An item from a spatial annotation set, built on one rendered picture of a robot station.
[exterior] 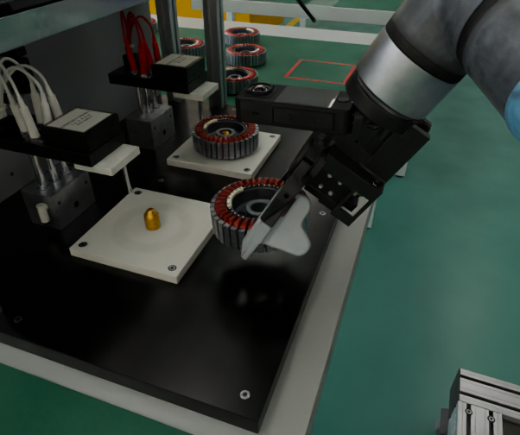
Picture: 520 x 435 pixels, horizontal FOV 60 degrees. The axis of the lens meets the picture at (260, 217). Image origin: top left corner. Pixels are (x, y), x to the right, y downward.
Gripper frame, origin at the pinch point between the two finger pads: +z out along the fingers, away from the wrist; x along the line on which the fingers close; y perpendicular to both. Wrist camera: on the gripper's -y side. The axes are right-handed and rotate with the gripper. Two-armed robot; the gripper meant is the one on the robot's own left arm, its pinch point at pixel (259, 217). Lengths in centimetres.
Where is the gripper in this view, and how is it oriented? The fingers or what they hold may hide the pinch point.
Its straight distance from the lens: 51.9
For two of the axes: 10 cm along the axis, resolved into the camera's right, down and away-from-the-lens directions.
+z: -4.7, 6.0, 6.5
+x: 3.4, -5.6, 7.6
